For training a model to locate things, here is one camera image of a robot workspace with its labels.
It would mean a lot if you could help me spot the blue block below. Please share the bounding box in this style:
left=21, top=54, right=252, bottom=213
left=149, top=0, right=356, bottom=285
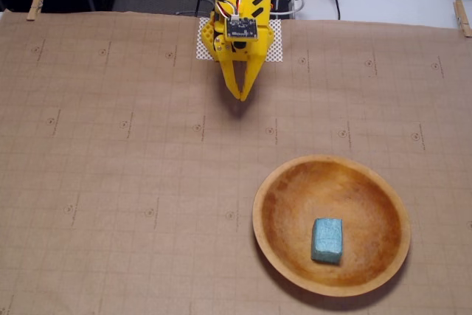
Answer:
left=310, top=217, right=344, bottom=266

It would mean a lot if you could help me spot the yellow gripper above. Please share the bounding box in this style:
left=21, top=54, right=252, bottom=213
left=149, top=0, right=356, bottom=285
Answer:
left=212, top=0, right=276, bottom=101

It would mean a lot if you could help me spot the black camera circuit board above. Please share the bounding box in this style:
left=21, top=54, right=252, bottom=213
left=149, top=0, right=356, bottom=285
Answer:
left=224, top=15, right=259, bottom=41

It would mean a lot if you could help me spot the wooden clothespin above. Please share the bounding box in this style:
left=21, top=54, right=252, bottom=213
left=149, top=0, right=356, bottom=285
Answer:
left=452, top=0, right=472, bottom=38
left=26, top=0, right=47, bottom=21

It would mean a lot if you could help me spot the white mesh mat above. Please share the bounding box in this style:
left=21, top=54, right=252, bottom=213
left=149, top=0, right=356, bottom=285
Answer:
left=195, top=16, right=285, bottom=63

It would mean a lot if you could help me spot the gridded gift wrap paper sheet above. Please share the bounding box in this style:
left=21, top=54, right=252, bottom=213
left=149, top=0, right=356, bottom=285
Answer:
left=0, top=10, right=472, bottom=315

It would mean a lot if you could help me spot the round wooden bowl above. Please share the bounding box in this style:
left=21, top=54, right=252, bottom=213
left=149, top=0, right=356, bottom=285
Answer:
left=251, top=154, right=412, bottom=297

